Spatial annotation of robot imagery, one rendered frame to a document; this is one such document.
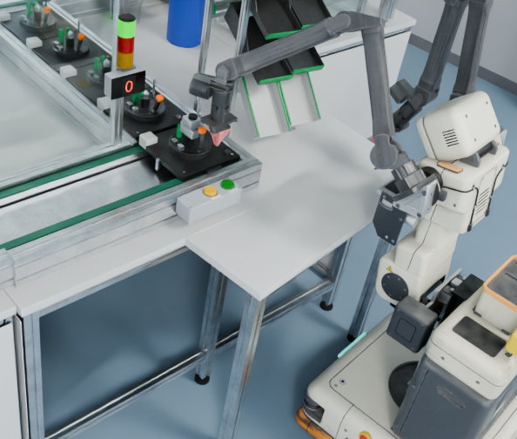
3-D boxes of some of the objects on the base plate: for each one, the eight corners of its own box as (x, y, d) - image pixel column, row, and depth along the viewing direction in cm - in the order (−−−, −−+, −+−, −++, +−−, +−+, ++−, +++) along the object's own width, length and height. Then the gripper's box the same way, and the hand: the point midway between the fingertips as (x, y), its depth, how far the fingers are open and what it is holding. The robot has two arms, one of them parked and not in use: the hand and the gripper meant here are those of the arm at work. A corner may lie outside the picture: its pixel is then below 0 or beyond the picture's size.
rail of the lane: (258, 186, 257) (263, 160, 250) (16, 287, 205) (14, 258, 198) (247, 178, 260) (252, 151, 253) (6, 275, 208) (4, 246, 201)
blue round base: (208, 43, 333) (215, -15, 317) (180, 50, 324) (186, -10, 307) (187, 29, 341) (192, -30, 325) (158, 36, 332) (163, -24, 315)
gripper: (215, 111, 224) (210, 155, 233) (240, 103, 230) (235, 145, 239) (200, 101, 227) (197, 145, 237) (226, 92, 233) (221, 135, 243)
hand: (216, 142), depth 238 cm, fingers closed
